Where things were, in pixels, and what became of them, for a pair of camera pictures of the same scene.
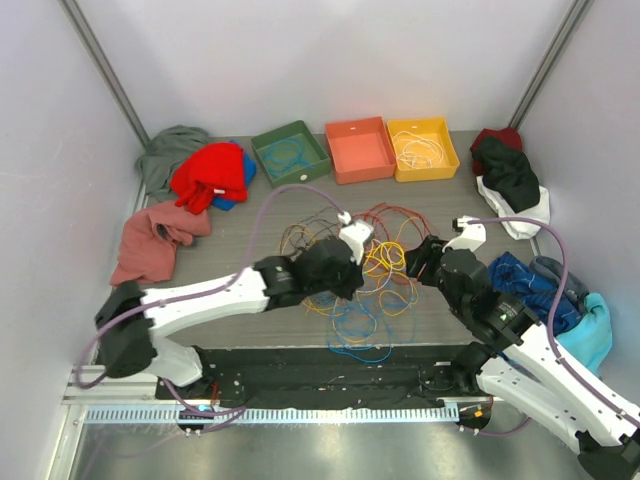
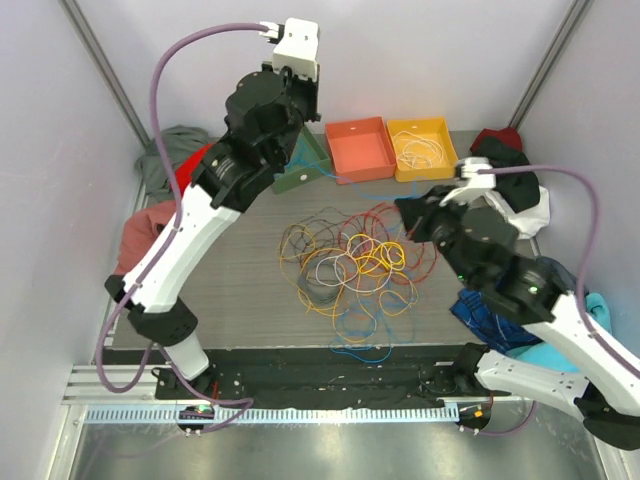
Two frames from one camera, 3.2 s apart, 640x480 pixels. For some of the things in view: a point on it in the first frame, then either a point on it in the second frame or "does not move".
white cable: x=416 y=152 does not move
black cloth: x=508 y=173 does not move
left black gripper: x=355 y=281 -> x=309 y=87
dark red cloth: x=509 y=136 does not move
